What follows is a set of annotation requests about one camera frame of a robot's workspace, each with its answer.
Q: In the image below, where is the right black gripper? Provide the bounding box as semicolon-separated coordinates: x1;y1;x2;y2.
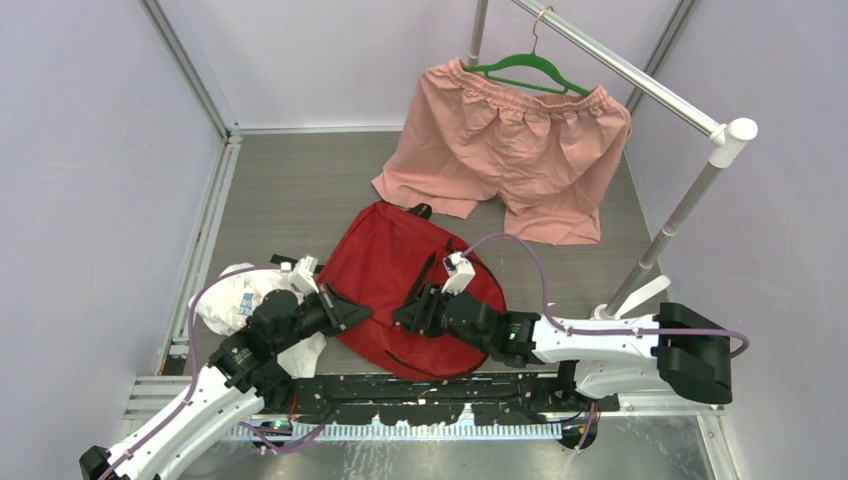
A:
392;281;493;353

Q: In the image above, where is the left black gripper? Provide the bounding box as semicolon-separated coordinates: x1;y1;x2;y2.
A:
274;281;373;353

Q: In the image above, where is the red backpack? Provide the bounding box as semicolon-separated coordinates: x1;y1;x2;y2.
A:
319;202;488;381

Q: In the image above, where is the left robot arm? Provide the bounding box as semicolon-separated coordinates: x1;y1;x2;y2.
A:
79;284;373;479

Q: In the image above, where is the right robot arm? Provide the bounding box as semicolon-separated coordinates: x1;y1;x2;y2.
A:
392;285;735;411

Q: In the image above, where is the white crumpled cloth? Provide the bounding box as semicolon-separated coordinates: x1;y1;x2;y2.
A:
195;267;327;379

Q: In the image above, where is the pink skirt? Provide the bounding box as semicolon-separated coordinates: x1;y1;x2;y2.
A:
372;58;632;246

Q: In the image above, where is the white clothes rack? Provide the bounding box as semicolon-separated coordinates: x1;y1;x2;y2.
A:
466;0;759;322

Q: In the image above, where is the green clothes hanger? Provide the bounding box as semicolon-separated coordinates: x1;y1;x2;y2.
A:
462;6;592;98

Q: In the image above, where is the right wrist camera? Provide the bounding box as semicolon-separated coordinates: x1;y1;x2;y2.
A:
441;251;476;296

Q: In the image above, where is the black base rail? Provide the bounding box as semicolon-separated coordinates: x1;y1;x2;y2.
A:
260;371;591;426

